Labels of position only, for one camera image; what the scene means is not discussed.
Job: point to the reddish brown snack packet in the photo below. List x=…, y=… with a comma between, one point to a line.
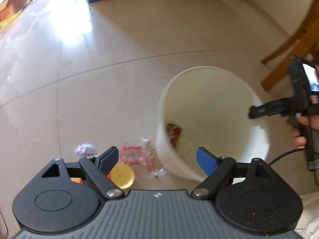
x=173, y=129

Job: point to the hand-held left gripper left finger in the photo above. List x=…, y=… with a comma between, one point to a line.
x=109, y=158

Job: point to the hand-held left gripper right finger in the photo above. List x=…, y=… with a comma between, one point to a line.
x=205, y=159

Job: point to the small clear wrapper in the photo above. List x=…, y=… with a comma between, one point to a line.
x=157, y=173

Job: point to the white tissue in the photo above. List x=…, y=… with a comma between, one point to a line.
x=84, y=150

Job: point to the red white wrapper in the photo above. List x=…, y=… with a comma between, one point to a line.
x=129, y=154

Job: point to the person's right hand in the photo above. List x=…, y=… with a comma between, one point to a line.
x=302, y=120

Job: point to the clear printed wrapper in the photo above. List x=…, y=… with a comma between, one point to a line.
x=149, y=151

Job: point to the person's white clothing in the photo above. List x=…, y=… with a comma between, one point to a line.
x=311, y=216

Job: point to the wooden chair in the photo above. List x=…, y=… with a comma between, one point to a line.
x=291, y=43

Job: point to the white plastic bin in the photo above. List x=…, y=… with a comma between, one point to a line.
x=206, y=99

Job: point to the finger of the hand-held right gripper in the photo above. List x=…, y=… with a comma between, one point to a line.
x=269, y=109

